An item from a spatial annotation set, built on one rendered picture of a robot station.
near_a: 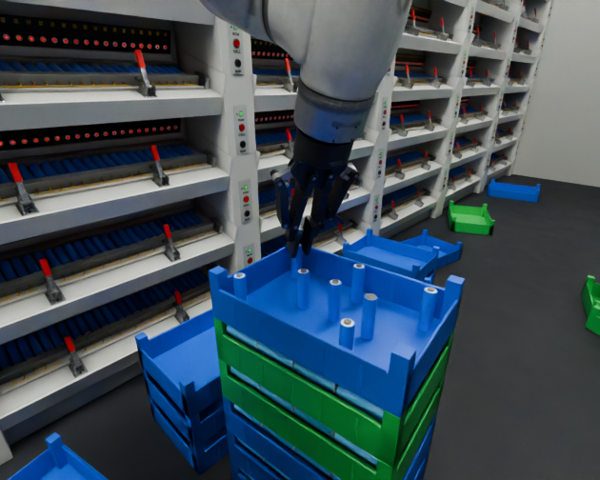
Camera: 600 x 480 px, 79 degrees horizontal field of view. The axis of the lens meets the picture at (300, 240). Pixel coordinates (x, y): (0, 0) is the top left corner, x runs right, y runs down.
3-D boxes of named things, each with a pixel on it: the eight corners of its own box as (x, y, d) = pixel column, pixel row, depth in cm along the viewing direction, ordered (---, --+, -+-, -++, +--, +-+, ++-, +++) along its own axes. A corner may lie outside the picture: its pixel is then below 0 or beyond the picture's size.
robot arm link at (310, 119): (390, 102, 41) (374, 148, 45) (354, 66, 46) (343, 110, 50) (316, 104, 37) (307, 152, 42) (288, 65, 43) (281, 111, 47)
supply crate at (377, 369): (455, 326, 53) (466, 277, 50) (400, 419, 38) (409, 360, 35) (294, 267, 70) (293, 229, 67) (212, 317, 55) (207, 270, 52)
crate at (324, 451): (439, 406, 60) (447, 368, 56) (386, 512, 45) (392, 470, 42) (294, 334, 76) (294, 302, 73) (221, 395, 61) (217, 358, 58)
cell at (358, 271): (364, 300, 59) (367, 264, 56) (358, 305, 57) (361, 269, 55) (354, 296, 60) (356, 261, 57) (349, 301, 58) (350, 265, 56)
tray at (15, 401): (237, 309, 115) (243, 277, 107) (1, 431, 75) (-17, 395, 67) (202, 271, 125) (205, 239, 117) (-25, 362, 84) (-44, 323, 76)
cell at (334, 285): (342, 318, 54) (344, 280, 52) (335, 324, 53) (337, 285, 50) (331, 313, 55) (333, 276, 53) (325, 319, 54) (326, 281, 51)
